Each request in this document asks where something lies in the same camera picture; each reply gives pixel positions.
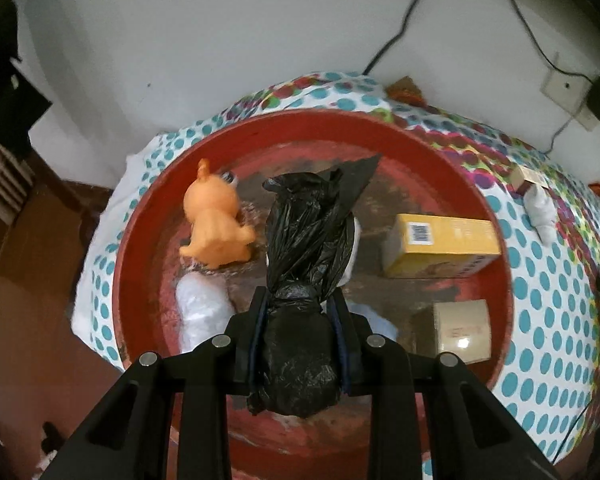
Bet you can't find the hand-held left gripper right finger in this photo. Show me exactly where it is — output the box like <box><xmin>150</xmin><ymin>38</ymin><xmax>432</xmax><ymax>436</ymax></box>
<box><xmin>327</xmin><ymin>292</ymin><xmax>566</xmax><ymax>480</ymax></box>

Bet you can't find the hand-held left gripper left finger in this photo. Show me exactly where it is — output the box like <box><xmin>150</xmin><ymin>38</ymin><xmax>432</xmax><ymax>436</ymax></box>
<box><xmin>40</xmin><ymin>287</ymin><xmax>271</xmax><ymax>480</ymax></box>

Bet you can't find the large white sock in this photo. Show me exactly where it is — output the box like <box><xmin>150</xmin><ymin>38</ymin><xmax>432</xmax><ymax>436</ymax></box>
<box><xmin>176</xmin><ymin>272</ymin><xmax>235</xmax><ymax>356</ymax></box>

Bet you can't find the black plastic bag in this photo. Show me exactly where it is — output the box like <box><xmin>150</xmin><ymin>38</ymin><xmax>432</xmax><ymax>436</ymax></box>
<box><xmin>247</xmin><ymin>154</ymin><xmax>383</xmax><ymax>418</ymax></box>

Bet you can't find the orange rubber animal toy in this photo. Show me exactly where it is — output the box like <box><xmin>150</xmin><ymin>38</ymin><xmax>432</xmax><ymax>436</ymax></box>
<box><xmin>179</xmin><ymin>158</ymin><xmax>257</xmax><ymax>267</ymax></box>

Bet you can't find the beige cardboard box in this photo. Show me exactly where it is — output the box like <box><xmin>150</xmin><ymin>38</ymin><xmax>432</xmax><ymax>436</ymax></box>
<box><xmin>411</xmin><ymin>299</ymin><xmax>492</xmax><ymax>367</ymax></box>

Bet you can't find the yellow cardboard box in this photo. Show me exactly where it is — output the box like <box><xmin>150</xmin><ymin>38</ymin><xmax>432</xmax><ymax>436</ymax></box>
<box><xmin>382</xmin><ymin>214</ymin><xmax>502</xmax><ymax>280</ymax></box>

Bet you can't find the round red tray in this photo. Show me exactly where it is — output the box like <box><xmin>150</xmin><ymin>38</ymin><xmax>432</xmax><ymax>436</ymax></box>
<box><xmin>112</xmin><ymin>107</ymin><xmax>515</xmax><ymax>466</ymax></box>

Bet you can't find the blue-grey rolled sock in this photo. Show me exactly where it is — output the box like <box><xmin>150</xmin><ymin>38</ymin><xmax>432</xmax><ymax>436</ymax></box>
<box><xmin>347</xmin><ymin>302</ymin><xmax>398</xmax><ymax>342</ymax></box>

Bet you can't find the polka dot tablecloth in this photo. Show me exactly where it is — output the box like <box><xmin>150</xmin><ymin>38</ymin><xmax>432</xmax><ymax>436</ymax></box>
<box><xmin>72</xmin><ymin>71</ymin><xmax>600</xmax><ymax>480</ymax></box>

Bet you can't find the small labelled flat box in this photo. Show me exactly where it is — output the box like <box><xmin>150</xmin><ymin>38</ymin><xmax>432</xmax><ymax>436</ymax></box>
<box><xmin>511</xmin><ymin>165</ymin><xmax>548</xmax><ymax>196</ymax></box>

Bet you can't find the red foil snack wrapper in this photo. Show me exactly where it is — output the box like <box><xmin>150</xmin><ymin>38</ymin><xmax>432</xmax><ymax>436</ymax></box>
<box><xmin>386</xmin><ymin>76</ymin><xmax>426</xmax><ymax>106</ymax></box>

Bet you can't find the dark furniture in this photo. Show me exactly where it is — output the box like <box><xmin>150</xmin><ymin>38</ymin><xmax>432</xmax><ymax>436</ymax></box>
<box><xmin>0</xmin><ymin>0</ymin><xmax>53</xmax><ymax>226</ymax></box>

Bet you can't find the black charger cable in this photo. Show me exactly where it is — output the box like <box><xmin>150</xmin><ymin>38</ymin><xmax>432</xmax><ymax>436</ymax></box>
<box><xmin>545</xmin><ymin>102</ymin><xmax>591</xmax><ymax>153</ymax></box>

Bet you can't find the black wall cable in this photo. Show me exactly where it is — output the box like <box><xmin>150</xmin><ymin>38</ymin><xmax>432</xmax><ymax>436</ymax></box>
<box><xmin>362</xmin><ymin>0</ymin><xmax>443</xmax><ymax>76</ymax></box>

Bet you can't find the white wall socket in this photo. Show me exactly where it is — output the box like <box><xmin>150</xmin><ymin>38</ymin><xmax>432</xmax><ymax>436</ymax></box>
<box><xmin>540</xmin><ymin>67</ymin><xmax>600</xmax><ymax>131</ymax></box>

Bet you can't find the black hanging cable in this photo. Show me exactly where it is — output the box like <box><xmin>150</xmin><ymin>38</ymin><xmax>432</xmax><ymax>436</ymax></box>
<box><xmin>500</xmin><ymin>0</ymin><xmax>600</xmax><ymax>83</ymax></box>

